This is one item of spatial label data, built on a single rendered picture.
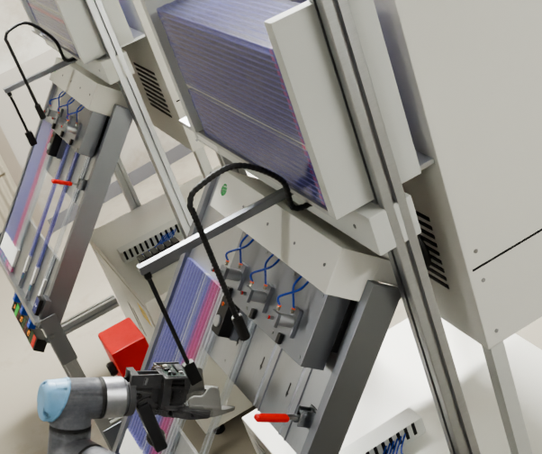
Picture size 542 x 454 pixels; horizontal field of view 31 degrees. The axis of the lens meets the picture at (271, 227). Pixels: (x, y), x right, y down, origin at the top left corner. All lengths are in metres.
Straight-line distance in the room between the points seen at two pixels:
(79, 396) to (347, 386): 0.48
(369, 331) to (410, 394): 0.74
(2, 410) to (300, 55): 2.99
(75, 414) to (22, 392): 2.42
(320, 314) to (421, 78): 0.41
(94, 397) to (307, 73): 0.73
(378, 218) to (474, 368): 0.93
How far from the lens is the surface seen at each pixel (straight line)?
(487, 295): 1.70
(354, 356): 1.59
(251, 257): 1.80
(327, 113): 1.40
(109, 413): 1.79
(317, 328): 1.58
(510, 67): 1.59
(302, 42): 1.36
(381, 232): 1.47
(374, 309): 1.57
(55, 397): 1.75
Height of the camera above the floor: 2.08
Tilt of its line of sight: 27 degrees down
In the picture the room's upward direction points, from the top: 21 degrees counter-clockwise
